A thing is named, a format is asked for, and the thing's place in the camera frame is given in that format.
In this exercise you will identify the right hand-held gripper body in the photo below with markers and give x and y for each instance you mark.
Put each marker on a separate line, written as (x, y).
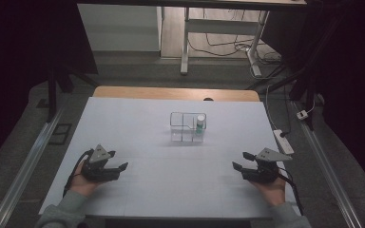
(264, 171)

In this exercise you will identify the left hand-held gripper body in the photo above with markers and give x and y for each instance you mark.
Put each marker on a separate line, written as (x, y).
(98, 169)

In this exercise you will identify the green bottle with white cap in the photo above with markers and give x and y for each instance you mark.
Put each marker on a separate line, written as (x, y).
(200, 125)

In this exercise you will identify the clear acrylic organizer box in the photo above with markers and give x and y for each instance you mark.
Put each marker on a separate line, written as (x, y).
(183, 128)

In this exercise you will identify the person's right hand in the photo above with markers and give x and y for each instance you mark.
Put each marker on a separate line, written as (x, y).
(272, 191)

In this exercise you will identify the person's left hand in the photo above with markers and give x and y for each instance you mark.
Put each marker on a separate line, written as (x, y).
(82, 185)

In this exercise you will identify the white power strip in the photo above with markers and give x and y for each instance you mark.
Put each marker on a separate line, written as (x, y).
(283, 142)

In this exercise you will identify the black plug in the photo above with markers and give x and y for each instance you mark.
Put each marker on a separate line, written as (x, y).
(284, 134)

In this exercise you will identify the white table cover sheet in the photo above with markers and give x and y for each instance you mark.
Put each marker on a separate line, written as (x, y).
(177, 186)

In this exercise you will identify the small white adapter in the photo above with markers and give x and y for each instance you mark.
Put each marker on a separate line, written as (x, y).
(302, 114)

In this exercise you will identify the black stand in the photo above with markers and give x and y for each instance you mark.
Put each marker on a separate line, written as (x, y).
(307, 82)
(52, 91)

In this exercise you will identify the white cabinet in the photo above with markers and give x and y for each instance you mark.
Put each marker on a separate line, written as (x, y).
(119, 28)

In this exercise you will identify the metal floor rail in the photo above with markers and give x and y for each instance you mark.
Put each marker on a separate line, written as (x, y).
(328, 171)
(25, 167)

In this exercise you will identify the white desk frame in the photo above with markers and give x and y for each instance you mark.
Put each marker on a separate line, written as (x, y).
(220, 26)

